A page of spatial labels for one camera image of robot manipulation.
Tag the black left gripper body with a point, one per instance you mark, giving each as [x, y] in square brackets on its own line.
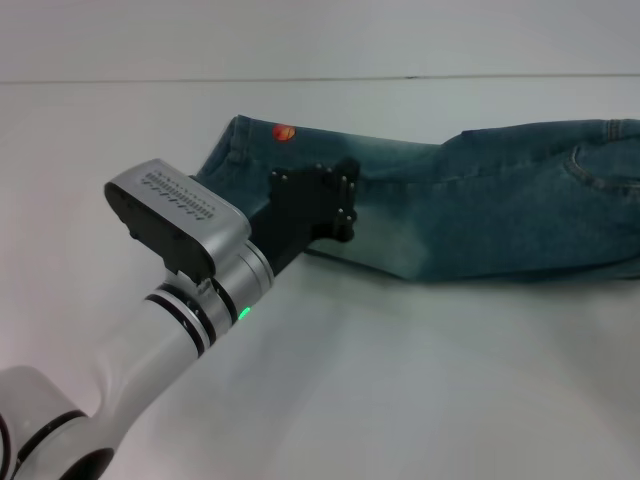
[310, 205]

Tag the blue denim printed shorts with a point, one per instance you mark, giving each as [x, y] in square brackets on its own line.
[500, 210]

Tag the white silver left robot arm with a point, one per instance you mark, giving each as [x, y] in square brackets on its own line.
[150, 350]

